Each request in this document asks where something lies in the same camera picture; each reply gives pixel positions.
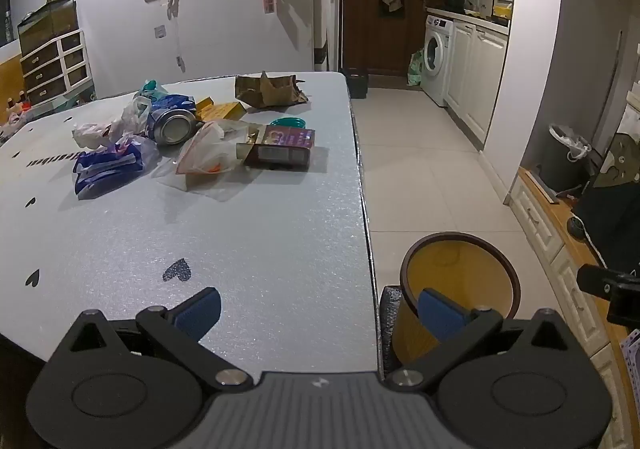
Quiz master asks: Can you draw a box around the glass tank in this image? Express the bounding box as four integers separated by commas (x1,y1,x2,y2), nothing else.
17,0,81,54

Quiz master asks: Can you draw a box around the low white drawer cabinet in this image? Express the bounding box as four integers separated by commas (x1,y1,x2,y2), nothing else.
510,168,628,449

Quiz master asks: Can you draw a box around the white plastic bag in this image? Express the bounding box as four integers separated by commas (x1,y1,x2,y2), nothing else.
107,96,153,142

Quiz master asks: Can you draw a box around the green bag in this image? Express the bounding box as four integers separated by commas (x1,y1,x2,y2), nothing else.
407,50,426,87

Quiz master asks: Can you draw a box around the clear plastic bag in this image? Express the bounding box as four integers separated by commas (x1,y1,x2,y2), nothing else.
175,121,251,178

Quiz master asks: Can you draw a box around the white chest of drawers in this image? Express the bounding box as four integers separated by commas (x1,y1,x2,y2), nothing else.
20,29,94,106

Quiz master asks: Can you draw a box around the blue and white snack packet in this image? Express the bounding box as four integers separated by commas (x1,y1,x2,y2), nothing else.
150,94,197,116

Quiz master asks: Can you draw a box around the yellow cardboard box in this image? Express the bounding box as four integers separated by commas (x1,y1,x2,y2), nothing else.
196,98,247,122

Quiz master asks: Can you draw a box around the silver refrigerator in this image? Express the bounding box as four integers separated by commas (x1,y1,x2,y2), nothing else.
311,0,344,72

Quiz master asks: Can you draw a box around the white washing machine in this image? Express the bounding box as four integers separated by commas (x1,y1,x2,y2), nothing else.
422,15,455,107

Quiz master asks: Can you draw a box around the blue wipes packet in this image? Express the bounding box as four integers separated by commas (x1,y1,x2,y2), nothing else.
73,136,161,200

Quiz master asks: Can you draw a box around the yellow bin with brown rim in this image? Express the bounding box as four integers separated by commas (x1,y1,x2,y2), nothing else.
391,232,522,370

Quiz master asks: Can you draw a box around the white kitchen cabinet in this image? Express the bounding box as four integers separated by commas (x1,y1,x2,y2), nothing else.
445,19,511,146

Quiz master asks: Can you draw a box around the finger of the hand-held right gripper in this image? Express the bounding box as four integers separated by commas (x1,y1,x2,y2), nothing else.
576,264,640,301

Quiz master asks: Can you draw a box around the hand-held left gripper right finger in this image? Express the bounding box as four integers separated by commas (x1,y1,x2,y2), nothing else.
384,288,576,392

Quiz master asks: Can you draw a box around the metal can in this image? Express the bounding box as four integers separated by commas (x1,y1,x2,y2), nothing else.
148,107,198,146

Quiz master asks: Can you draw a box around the grey bin with white liner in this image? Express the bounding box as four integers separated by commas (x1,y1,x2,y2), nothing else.
540,124,593,194

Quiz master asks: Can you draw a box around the black crate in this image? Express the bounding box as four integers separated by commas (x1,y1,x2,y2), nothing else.
342,68,370,100

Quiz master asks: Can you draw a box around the white tissue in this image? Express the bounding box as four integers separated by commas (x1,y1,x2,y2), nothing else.
72,123,113,148

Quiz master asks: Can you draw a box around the brown wooden door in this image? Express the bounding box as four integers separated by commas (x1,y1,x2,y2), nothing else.
342,0,436,77

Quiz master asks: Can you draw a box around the purple cardboard box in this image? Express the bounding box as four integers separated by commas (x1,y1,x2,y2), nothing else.
242,125,317,172

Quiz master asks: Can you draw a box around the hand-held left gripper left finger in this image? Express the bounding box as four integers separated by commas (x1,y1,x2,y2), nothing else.
64,287,254,393

